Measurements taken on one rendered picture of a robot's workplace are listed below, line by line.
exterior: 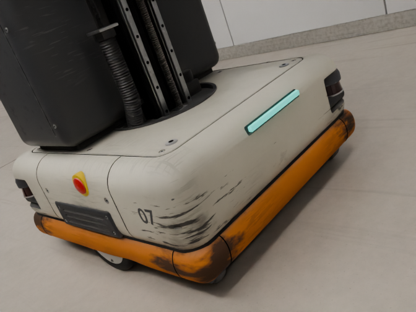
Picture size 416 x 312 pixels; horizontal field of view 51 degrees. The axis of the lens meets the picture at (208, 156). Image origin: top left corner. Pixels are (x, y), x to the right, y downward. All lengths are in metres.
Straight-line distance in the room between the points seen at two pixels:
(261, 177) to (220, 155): 0.12
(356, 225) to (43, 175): 0.69
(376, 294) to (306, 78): 0.48
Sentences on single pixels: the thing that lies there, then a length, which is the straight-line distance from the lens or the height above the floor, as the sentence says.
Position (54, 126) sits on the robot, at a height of 0.36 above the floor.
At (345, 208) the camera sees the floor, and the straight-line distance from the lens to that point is 0.98.
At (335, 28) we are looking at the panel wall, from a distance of 2.55.
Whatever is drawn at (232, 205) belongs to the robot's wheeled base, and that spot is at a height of 0.15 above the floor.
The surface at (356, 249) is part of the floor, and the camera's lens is 0.86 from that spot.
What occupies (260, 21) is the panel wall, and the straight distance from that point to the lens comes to 2.78.
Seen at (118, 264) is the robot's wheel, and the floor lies 0.03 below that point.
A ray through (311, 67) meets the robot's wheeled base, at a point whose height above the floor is 0.27.
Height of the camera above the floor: 0.52
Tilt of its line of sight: 21 degrees down
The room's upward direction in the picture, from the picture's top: 20 degrees counter-clockwise
